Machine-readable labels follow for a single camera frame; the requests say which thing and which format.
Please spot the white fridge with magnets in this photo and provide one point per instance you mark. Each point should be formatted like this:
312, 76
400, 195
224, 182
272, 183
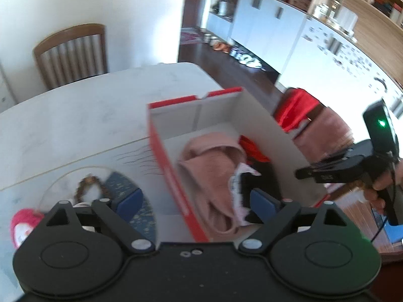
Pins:
340, 53

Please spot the row of sneakers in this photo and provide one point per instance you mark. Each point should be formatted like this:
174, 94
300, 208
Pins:
247, 58

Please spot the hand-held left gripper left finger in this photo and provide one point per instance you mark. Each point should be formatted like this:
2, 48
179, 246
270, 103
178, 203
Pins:
127, 204

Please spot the person's right hand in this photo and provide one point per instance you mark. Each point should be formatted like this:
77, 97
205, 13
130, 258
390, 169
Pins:
379, 185

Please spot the metal pot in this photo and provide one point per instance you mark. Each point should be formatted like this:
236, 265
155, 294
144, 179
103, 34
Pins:
225, 8

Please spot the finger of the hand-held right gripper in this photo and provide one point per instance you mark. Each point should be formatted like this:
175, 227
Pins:
349, 156
330, 173

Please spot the red cardboard shoe box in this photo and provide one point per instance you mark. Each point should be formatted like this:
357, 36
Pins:
167, 170

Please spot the white wall cabinet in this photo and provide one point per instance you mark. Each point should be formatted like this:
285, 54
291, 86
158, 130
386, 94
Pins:
261, 15

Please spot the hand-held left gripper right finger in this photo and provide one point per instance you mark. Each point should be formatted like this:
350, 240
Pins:
263, 205

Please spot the red knit scarf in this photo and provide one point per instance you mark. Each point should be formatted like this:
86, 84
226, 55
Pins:
252, 150

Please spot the black knit glove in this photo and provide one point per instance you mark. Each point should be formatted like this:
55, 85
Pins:
264, 176

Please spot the orange slippers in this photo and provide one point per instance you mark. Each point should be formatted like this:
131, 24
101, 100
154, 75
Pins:
222, 47

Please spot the white slippers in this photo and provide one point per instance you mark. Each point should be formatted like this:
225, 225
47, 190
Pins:
209, 38

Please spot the pink fabric garment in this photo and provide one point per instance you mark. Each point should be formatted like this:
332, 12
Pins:
207, 170

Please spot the red cloth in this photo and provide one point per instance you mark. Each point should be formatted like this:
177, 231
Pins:
294, 107

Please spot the printed table mat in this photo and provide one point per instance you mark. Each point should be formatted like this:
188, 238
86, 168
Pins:
63, 176

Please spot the red patterned rug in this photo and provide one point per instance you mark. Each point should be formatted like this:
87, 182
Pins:
189, 37

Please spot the red and white soft toy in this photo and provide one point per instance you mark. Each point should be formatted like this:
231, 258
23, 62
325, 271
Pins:
23, 226

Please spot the brown slatted wooden chair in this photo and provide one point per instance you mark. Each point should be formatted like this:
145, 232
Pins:
69, 37

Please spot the wooden chair with black seat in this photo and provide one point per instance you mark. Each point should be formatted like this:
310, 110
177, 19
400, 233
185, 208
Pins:
314, 151

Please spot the white pink patterned cloth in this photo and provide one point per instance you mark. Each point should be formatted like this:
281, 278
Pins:
236, 188

